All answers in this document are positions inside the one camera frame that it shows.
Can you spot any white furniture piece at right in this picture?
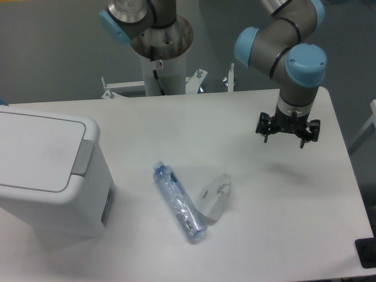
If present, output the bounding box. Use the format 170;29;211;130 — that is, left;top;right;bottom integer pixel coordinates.
347;99;375;156

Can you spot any black clamp at table edge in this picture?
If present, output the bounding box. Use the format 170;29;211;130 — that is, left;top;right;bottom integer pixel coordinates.
355;237;375;269

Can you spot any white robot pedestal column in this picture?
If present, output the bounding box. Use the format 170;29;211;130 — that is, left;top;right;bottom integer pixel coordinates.
130;15;193;82

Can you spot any white metal base frame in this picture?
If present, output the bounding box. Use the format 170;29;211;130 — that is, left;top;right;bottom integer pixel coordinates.
100;62;237;99

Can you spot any white trash can body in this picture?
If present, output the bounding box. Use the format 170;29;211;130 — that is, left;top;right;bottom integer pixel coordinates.
1;147;116;237

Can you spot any clear crushed plastic cup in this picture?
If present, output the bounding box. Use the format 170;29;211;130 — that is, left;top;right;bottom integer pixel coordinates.
194;173;231;224

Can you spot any white trash can lid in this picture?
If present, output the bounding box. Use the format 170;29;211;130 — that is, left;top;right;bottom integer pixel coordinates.
1;106;100;199

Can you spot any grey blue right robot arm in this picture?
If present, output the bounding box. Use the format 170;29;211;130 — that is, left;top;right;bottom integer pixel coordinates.
234;0;327;146

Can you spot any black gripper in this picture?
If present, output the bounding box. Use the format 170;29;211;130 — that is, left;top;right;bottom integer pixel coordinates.
256;105;320;149

